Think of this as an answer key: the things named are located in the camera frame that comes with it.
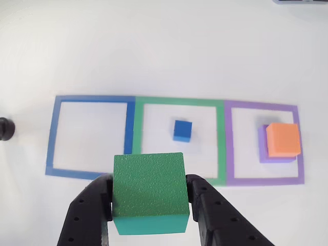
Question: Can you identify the purple square block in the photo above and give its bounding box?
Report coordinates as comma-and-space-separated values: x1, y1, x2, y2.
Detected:
257, 125, 297, 164

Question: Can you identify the purple square frame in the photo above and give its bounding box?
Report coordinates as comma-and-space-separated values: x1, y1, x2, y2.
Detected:
224, 99, 305, 187

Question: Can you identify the orange square block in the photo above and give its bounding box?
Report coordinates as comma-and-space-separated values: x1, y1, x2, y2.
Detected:
265, 122, 301, 157

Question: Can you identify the green cube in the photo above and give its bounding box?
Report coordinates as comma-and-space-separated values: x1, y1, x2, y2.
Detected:
112, 152, 191, 236

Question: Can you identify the green square frame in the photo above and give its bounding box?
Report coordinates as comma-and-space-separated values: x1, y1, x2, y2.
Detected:
132, 96, 228, 187

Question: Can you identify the small blue cube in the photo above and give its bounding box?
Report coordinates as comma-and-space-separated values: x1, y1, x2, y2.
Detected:
173, 119, 193, 141

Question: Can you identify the black tripod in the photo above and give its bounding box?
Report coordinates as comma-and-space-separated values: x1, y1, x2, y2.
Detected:
0, 117, 15, 141

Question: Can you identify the blue square frame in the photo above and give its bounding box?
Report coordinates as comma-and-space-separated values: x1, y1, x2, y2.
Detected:
45, 95, 136, 180

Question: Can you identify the grey flat device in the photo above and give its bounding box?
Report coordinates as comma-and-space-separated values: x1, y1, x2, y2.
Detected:
272, 0, 328, 5

